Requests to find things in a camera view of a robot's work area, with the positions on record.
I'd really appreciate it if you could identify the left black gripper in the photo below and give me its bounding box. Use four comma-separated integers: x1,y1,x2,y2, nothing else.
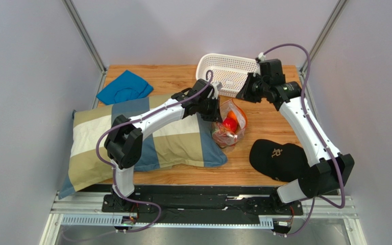
198,96,224,124

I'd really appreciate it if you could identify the clear orange zip bag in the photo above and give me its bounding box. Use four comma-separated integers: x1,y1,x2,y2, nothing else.
211,99,248,153

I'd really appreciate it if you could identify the checked blue beige pillow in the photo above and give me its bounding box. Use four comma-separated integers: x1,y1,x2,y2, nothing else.
58,94,228,199

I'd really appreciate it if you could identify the fake red apple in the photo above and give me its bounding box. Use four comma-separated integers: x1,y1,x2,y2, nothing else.
222,118,238,133

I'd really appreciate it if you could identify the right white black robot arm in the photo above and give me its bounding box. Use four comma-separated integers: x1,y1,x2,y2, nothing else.
236,58,354,204

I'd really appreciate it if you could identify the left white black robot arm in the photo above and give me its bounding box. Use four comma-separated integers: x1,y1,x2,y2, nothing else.
98,79,223,201

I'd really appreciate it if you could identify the fake orange fruit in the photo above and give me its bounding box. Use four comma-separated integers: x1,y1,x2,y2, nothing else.
227,110,238,121

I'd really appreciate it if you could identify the white perforated plastic basket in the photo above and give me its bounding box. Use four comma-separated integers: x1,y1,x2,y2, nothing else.
195,53,257,97

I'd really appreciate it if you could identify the black baseball cap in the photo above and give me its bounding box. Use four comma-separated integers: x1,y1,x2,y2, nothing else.
249,139,309,182

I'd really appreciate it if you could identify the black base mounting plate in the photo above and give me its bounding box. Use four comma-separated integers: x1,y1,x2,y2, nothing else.
77,184,305,225

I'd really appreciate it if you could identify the blue folded cloth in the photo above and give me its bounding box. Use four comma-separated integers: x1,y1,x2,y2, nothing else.
96,70,154,105

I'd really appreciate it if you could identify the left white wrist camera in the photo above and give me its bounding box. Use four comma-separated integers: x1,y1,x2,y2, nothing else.
211,81,223,99

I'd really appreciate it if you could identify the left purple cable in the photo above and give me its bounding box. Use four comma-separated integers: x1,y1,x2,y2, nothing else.
95,69,214,234

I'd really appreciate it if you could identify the aluminium slotted rail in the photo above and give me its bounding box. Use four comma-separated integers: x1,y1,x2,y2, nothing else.
61,214,274,229

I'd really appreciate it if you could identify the left aluminium frame post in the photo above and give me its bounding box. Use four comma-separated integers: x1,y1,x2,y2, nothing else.
62,0,107,74

